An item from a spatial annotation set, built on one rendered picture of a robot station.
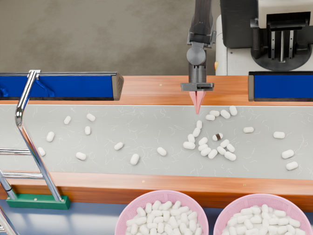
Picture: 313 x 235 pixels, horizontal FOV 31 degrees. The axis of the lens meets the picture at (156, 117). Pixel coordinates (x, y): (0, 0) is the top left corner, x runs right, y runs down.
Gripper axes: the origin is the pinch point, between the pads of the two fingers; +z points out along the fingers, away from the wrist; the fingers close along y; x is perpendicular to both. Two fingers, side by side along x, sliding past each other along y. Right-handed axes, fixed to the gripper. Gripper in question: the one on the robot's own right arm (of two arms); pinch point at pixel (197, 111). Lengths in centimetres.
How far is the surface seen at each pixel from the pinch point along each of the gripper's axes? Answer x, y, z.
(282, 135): -0.2, 26.5, 7.3
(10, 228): -49, -41, 28
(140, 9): 162, -56, -58
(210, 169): -7.1, 4.9, 17.5
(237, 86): 12.8, 12.0, -8.0
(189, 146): -3.6, -2.0, 10.9
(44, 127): 3, -53, 6
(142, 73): 124, -46, -17
